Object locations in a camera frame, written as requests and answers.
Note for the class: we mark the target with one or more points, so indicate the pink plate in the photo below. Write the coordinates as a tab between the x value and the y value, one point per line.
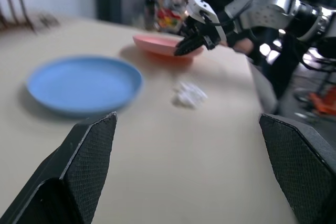
155	44

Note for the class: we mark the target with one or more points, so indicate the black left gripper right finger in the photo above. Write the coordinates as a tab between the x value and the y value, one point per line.
302	166

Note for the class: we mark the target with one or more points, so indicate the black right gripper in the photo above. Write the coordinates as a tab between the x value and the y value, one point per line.
203	31

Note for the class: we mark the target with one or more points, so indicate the orange metal frame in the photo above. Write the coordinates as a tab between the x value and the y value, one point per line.
324	103

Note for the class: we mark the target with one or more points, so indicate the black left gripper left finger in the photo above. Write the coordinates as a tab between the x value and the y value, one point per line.
86	161

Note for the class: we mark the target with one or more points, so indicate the brown wooden rack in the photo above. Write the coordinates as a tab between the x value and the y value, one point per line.
26	12

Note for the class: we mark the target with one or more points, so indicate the blue plate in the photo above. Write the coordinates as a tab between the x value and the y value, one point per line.
84	85

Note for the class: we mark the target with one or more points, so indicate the colourful toy pile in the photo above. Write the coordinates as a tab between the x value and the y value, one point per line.
168	19

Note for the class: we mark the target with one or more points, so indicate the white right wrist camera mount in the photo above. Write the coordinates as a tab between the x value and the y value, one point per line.
198	5

